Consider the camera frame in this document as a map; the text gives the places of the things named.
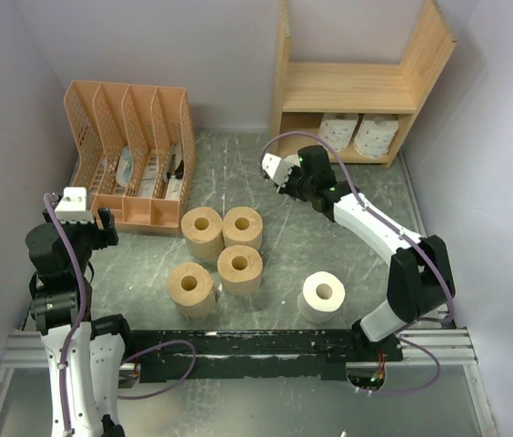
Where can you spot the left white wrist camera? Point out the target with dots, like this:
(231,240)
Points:
(73,207)

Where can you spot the wooden two-tier shelf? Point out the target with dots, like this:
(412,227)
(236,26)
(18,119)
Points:
(303,91)

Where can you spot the plain white roll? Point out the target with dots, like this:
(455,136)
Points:
(321,297)

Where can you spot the white patterned roll front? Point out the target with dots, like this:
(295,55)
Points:
(375,134)

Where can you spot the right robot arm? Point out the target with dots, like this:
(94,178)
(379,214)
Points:
(419,274)

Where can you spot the white patterned roll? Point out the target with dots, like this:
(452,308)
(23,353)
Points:
(337,129)
(375,134)

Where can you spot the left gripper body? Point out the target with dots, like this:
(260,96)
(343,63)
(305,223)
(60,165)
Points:
(85,237)

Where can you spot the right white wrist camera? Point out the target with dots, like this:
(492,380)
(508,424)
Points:
(276,168)

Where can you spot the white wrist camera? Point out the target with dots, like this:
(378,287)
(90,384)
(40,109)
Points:
(73,207)
(276,168)

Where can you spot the peach plastic file organizer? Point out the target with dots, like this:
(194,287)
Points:
(104,117)

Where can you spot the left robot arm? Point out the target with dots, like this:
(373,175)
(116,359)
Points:
(83,354)

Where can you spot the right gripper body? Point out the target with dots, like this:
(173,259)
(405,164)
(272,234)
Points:
(297,187)

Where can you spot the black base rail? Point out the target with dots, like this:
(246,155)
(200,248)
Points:
(236,354)

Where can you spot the brown roll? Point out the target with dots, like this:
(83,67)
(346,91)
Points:
(243,226)
(240,269)
(192,289)
(202,229)

